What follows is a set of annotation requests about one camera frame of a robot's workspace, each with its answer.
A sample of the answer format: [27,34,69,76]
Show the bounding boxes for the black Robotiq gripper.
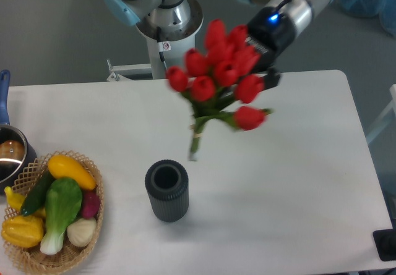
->
[246,6,296,89]

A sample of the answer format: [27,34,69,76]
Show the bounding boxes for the red tulip bouquet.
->
[165,19,272,161]

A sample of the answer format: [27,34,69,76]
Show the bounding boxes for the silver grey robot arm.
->
[104,0,333,81]

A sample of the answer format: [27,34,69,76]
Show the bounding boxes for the dark grey ribbed vase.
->
[145,159,189,222]

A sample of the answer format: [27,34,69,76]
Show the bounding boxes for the black device at edge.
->
[372,229,395,261]

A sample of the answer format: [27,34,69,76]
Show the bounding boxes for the purple red radish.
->
[80,191,100,219]

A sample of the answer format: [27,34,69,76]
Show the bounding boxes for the yellow squash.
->
[47,154,97,190]

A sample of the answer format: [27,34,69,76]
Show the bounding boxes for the green bok choy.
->
[40,177,82,255]

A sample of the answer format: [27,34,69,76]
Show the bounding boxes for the white garlic bulb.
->
[67,218,97,247]

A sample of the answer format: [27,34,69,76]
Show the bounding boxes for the dark green cucumber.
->
[20,170,55,216]

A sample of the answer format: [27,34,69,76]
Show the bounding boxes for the small yellow banana pepper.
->
[4,186,46,219]

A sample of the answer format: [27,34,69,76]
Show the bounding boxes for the yellow bell pepper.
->
[1,215,44,248]

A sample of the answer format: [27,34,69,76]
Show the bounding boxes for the woven wicker basket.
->
[3,151,105,274]

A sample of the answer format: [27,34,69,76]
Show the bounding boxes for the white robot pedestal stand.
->
[106,33,196,82]

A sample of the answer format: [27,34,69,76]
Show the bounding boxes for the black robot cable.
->
[155,26,171,79]

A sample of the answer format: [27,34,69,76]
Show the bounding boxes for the blue handled saucepan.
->
[1,70,37,196]

